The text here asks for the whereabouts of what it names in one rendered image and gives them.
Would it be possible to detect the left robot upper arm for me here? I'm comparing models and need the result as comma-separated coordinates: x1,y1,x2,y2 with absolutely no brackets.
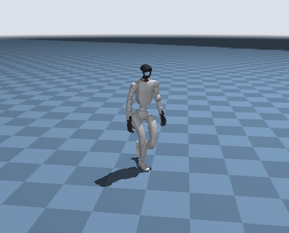
153,80,161,101

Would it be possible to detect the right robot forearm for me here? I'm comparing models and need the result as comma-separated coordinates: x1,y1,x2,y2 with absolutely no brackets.
126,99,132,120

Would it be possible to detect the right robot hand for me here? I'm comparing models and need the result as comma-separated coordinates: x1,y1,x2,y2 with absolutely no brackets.
127,116,135,133

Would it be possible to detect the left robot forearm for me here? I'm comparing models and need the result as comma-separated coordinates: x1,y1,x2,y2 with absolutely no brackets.
156,100,163,114

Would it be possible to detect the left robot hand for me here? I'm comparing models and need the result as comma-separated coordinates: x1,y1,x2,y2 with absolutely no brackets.
159,111,166,126

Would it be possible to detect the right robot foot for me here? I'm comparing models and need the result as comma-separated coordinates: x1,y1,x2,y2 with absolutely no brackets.
138,161,150,171

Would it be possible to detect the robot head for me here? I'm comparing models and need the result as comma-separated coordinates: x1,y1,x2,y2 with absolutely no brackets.
140,64,152,82

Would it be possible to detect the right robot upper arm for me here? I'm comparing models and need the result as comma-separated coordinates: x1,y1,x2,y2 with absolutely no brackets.
127,82,139,105

